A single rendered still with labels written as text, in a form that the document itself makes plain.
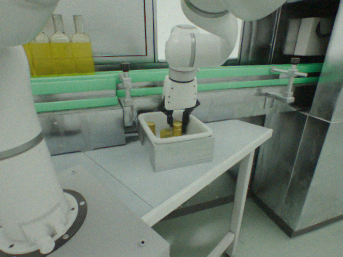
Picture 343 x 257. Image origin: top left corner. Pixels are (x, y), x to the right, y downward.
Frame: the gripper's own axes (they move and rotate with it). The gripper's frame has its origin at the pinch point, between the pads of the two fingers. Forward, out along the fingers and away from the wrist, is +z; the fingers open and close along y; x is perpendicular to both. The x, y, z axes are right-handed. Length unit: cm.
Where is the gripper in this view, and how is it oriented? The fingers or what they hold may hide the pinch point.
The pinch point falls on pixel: (177, 119)
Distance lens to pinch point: 69.9
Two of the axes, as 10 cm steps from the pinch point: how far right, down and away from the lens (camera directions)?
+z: -0.5, 7.7, 6.3
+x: 3.0, 6.2, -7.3
